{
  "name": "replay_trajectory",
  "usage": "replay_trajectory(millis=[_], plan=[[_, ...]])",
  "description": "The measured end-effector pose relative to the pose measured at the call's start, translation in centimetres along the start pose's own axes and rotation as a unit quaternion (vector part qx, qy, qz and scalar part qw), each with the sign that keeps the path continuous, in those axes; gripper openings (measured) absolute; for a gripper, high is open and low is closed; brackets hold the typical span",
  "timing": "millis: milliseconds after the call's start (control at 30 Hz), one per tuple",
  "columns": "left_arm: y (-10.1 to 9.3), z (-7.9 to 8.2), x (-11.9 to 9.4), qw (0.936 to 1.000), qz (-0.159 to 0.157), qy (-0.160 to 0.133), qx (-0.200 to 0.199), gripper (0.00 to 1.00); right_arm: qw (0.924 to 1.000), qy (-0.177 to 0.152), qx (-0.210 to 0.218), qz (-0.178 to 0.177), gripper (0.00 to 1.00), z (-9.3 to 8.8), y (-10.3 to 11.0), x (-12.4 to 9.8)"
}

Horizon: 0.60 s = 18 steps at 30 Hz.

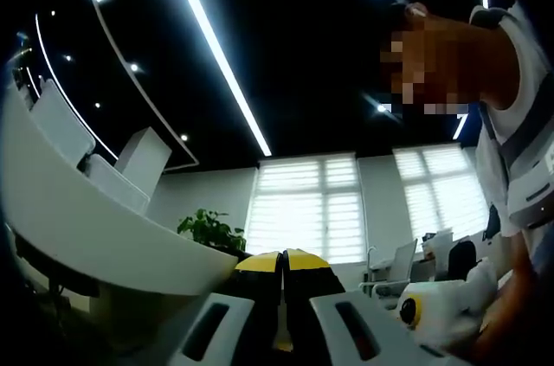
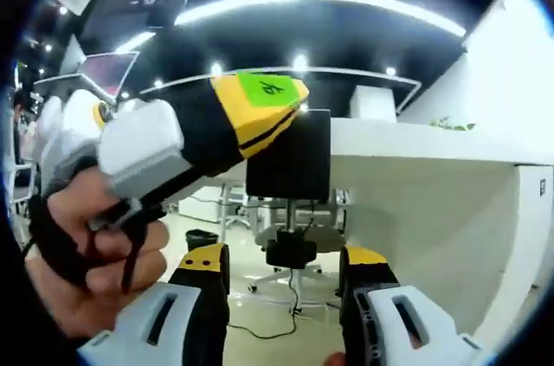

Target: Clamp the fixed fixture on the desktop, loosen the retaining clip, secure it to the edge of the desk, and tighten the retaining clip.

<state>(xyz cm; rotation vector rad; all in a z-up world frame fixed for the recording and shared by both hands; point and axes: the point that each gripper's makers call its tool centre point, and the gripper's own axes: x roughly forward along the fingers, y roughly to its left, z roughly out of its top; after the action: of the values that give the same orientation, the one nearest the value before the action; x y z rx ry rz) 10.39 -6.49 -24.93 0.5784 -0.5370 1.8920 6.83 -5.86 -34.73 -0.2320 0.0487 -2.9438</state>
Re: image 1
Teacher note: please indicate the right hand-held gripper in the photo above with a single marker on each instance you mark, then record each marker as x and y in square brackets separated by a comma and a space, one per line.
[441, 305]

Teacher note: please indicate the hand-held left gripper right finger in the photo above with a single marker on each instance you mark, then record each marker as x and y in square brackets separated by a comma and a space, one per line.
[329, 318]

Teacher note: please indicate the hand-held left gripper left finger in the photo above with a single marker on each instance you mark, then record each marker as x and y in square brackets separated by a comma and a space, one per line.
[238, 318]

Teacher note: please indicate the white desk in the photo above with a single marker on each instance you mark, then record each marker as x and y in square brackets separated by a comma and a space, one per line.
[86, 240]

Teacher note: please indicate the black office chair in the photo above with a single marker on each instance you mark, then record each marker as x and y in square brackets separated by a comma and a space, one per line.
[462, 258]

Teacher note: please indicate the white mesh office chair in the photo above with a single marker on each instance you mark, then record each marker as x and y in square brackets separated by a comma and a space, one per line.
[402, 260]

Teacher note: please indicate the white paper box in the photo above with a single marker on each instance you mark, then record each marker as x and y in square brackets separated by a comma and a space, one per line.
[438, 240]

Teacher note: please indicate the green potted plant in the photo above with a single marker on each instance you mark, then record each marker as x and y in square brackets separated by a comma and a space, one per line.
[212, 229]

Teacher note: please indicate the dark blue cloth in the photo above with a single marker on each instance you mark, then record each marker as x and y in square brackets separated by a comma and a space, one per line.
[493, 223]

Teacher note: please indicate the window with white blinds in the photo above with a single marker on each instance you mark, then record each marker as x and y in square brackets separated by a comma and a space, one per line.
[441, 193]
[305, 210]

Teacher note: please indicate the person's blue trousers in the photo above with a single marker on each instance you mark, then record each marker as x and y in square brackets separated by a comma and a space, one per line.
[541, 249]

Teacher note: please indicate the white chest-worn device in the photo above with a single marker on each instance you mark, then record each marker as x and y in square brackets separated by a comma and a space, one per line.
[530, 210]

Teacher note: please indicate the person's white shirt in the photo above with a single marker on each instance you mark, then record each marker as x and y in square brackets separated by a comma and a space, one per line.
[493, 175]

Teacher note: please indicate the white plastic storage box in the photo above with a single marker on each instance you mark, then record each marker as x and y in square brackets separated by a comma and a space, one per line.
[119, 186]
[62, 128]

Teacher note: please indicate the white square pillar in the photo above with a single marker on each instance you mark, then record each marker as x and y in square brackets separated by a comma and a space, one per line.
[143, 160]

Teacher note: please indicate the long ceiling light strip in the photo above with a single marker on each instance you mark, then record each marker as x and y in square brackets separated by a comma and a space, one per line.
[220, 54]

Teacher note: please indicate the round ceiling spotlights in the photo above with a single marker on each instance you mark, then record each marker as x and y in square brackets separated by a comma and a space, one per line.
[134, 67]

